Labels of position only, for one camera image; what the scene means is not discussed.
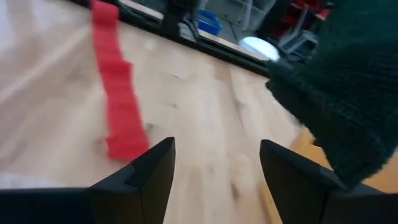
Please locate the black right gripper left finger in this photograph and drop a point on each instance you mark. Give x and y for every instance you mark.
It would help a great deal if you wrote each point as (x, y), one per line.
(140, 199)

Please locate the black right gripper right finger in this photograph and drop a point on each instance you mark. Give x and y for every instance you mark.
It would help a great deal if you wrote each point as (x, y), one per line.
(298, 193)

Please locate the red bandage strip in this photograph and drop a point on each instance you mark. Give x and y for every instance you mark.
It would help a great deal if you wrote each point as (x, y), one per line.
(118, 93)

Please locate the dark green bandage roll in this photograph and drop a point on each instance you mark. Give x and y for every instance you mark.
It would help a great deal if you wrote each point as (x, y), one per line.
(348, 93)

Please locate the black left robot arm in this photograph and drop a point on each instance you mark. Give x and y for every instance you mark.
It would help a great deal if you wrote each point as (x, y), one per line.
(175, 18)

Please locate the white trash bin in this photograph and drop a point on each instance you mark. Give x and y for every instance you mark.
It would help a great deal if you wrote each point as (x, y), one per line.
(259, 48)

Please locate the blue plastic crate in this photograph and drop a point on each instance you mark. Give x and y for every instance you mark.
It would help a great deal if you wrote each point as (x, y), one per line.
(208, 25)

